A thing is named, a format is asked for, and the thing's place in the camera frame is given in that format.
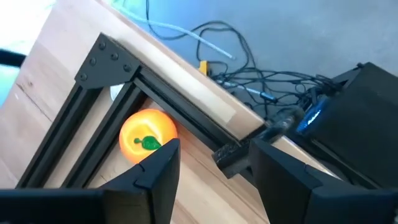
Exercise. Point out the black aluminium table frame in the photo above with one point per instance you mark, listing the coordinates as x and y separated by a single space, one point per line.
105 62

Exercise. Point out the large dark grey case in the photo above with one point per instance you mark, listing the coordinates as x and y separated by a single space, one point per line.
357 124

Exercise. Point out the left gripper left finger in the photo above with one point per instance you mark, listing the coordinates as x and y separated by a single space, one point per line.
140 199

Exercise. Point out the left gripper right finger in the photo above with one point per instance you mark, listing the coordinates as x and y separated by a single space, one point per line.
286 193

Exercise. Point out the orange fruit toy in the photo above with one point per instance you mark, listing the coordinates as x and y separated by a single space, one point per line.
140 124

